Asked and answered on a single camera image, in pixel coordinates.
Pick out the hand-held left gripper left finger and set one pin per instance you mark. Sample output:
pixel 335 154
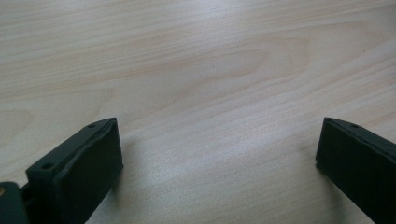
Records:
pixel 77 174

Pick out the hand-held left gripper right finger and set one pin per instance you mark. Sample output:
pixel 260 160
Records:
pixel 358 168

